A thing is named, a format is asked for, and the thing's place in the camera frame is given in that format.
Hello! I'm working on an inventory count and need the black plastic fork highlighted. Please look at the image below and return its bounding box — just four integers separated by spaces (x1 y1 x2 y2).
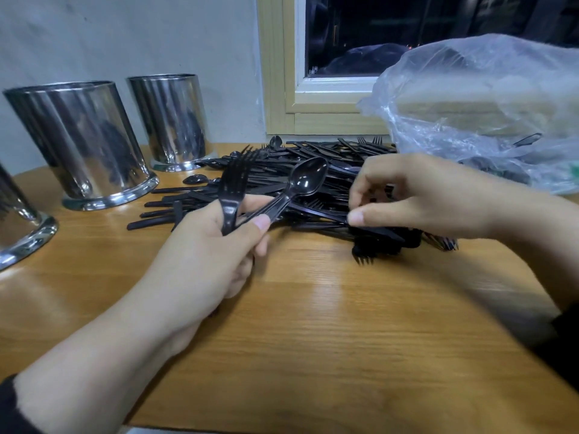
218 147 256 236

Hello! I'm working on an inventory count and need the dark parked car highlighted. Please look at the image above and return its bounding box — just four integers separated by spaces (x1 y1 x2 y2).
317 43 408 76

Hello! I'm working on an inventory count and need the person's left hand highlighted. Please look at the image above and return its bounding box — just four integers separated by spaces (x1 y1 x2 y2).
149 194 273 332

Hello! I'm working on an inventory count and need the person's left forearm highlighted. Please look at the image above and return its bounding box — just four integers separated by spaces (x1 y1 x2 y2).
0 294 204 434

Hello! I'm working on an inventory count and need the black plastic spoon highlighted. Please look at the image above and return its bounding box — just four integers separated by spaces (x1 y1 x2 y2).
237 157 329 230

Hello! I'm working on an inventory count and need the person's right forearm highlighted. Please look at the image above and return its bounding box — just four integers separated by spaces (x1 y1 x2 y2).
479 185 579 394

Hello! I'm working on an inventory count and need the person's right hand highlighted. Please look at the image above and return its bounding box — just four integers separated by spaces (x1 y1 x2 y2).
346 153 499 241

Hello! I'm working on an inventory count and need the clear plastic bag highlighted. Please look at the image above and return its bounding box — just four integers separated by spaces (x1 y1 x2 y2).
359 33 579 195

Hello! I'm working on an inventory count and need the pile of black plastic cutlery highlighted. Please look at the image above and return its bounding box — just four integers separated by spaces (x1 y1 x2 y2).
127 133 579 266

